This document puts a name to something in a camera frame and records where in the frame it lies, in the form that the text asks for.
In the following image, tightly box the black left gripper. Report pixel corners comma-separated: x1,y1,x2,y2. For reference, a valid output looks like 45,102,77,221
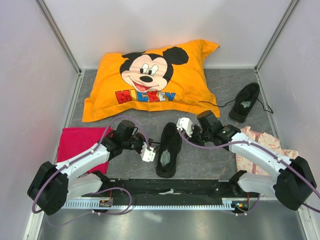
122,132,152,154

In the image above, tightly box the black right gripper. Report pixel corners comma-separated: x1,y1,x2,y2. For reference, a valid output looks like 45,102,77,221
184,124,212,149

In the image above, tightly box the black shoe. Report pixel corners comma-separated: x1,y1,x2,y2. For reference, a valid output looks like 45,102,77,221
229,82,260,123
155,121,183,179

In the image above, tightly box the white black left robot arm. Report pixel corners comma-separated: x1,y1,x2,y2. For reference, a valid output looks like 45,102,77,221
27,120,156,216

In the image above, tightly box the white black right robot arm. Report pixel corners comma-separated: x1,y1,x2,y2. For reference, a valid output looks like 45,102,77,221
180,110,320,211

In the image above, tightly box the cream pink cartoon pouch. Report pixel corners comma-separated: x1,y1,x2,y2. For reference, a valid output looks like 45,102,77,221
234,125,300,176

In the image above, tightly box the magenta folded cloth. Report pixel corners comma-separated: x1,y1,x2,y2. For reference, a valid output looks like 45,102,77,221
56,127,106,163

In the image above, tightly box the orange Mickey pillow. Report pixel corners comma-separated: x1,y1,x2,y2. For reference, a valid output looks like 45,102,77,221
82,39,220,123

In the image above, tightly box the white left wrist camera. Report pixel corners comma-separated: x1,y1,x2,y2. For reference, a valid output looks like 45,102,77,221
140,145,156,163

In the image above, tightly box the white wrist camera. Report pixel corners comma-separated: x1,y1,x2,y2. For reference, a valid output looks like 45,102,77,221
176,117,194,138
140,145,156,163

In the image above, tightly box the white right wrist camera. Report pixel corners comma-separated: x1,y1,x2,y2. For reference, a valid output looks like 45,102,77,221
176,117,194,138

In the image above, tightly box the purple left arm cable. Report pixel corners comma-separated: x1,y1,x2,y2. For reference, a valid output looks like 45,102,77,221
31,115,153,214

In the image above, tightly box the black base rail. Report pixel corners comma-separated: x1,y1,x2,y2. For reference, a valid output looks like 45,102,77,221
69,171,261,207

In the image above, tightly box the aluminium slotted rail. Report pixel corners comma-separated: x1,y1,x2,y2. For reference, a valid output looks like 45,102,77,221
62,194,242,211

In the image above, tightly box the right aluminium frame post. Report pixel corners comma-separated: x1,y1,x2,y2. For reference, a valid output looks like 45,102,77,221
254,0,300,73

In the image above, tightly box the aluminium frame post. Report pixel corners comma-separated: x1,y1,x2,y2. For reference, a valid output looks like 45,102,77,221
35,0,82,76
254,0,300,73

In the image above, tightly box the left aluminium frame post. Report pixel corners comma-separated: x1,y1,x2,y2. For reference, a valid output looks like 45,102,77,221
35,0,82,76

